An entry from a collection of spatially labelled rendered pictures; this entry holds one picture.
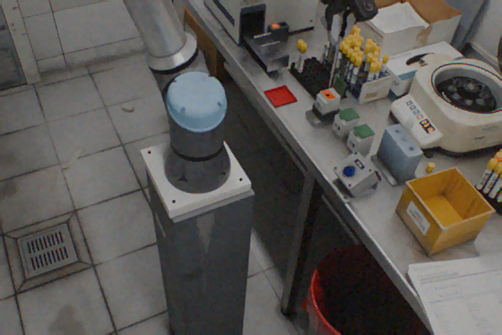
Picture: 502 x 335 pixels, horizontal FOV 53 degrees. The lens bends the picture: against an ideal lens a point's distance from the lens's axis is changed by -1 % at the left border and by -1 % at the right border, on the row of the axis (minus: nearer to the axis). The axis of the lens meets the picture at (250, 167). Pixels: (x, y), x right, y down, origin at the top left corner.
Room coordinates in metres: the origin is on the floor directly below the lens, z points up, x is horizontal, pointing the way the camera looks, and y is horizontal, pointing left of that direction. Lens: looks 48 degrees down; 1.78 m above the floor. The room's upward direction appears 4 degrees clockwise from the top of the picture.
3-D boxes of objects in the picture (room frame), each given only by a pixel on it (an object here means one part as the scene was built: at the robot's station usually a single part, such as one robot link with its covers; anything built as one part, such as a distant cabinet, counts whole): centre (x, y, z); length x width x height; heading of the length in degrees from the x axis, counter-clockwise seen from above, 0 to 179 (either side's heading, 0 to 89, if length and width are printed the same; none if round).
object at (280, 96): (1.09, -0.07, 0.88); 0.07 x 0.07 x 0.01; 29
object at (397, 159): (0.85, -0.35, 0.92); 0.10 x 0.07 x 0.10; 24
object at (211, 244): (0.78, 0.12, 0.44); 0.20 x 0.20 x 0.87; 29
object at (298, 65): (1.16, -0.17, 0.93); 0.17 x 0.09 x 0.11; 30
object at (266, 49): (1.28, -0.01, 0.92); 0.21 x 0.07 x 0.05; 29
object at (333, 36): (1.03, -0.15, 1.15); 0.06 x 0.03 x 0.09; 29
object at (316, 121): (1.02, -0.19, 0.89); 0.09 x 0.05 x 0.04; 119
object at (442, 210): (0.69, -0.42, 0.93); 0.13 x 0.13 x 0.10; 26
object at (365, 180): (0.80, -0.26, 0.92); 0.13 x 0.07 x 0.08; 119
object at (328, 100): (1.02, -0.19, 0.92); 0.05 x 0.04 x 0.06; 119
